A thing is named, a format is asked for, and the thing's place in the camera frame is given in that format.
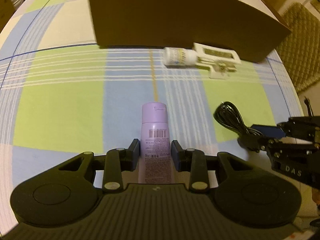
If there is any brown open cardboard box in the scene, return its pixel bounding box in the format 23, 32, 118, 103
89, 0, 290, 62

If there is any small white pill bottle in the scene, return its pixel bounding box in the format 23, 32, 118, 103
163, 47, 198, 67

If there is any white digital clock stand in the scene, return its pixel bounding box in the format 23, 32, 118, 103
193, 43, 241, 79

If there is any purple lotion bottle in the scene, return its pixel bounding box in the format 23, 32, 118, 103
138, 102, 173, 184

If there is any quilted beige chair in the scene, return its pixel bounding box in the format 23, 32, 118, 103
276, 3, 319, 93

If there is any black cable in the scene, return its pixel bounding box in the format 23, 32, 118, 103
213, 101, 257, 138

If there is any checked tablecloth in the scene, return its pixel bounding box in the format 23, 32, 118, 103
1, 0, 302, 233

